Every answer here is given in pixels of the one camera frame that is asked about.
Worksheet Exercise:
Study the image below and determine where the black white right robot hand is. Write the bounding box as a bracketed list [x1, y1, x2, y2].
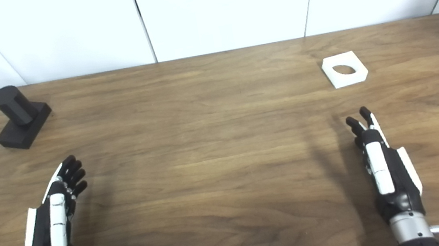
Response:
[344, 99, 429, 228]

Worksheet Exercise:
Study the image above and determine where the white square piece with hole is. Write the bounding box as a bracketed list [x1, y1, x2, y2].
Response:
[320, 49, 370, 91]

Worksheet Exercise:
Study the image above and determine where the black peg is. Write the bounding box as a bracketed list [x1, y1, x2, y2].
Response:
[0, 80, 58, 154]

